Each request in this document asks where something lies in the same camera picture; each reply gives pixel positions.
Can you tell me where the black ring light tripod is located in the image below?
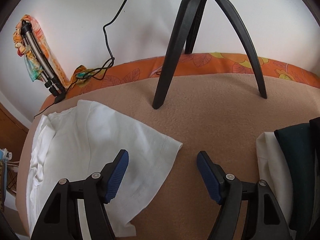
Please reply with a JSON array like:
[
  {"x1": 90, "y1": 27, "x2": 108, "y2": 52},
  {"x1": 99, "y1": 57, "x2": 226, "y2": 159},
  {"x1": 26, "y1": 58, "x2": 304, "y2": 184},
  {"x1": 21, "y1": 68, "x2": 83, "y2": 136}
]
[{"x1": 152, "y1": 0, "x2": 267, "y2": 110}]

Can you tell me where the colourful floral scarf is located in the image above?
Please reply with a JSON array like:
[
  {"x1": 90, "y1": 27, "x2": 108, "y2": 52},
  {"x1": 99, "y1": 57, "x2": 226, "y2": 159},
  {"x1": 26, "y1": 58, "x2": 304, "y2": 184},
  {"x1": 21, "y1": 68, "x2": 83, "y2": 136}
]
[{"x1": 11, "y1": 14, "x2": 96, "y2": 87}]

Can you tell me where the folded silver black tripod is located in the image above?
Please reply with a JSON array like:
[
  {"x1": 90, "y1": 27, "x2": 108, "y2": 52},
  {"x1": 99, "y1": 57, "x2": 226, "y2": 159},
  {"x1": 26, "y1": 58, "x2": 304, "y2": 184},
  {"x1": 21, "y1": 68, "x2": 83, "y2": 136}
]
[{"x1": 21, "y1": 20, "x2": 66, "y2": 101}]

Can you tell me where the black power cable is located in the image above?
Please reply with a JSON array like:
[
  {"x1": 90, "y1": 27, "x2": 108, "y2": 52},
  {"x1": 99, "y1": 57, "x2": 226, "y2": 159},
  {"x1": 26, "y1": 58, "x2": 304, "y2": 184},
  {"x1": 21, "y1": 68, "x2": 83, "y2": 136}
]
[{"x1": 34, "y1": 0, "x2": 139, "y2": 119}]

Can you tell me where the cream folded garment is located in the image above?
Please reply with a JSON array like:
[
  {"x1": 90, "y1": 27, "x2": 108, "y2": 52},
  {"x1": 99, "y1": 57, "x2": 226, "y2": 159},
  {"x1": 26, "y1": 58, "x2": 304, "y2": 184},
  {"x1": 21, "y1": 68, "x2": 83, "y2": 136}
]
[{"x1": 255, "y1": 132, "x2": 294, "y2": 227}]

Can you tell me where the orange floral bed sheet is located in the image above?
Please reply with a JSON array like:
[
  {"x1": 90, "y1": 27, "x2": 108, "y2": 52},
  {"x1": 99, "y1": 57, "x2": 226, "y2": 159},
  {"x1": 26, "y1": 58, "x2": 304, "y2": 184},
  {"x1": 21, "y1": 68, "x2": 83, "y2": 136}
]
[{"x1": 39, "y1": 52, "x2": 320, "y2": 112}]

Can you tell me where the white t-shirt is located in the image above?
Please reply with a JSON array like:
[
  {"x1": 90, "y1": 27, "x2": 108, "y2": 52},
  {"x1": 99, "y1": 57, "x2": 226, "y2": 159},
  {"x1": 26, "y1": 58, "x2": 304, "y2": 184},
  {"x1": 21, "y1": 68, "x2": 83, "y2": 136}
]
[{"x1": 26, "y1": 100, "x2": 182, "y2": 237}]

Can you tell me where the wooden door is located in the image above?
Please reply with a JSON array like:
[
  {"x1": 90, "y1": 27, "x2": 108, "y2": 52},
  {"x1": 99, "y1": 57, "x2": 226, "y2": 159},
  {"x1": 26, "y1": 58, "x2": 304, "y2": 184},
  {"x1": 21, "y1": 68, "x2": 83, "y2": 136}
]
[{"x1": 0, "y1": 104, "x2": 29, "y2": 155}]

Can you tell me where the dark green folded garment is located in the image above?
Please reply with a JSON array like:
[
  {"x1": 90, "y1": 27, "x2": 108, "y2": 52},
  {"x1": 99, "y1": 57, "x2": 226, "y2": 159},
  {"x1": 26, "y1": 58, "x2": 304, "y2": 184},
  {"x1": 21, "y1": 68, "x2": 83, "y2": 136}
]
[{"x1": 274, "y1": 118, "x2": 319, "y2": 237}]

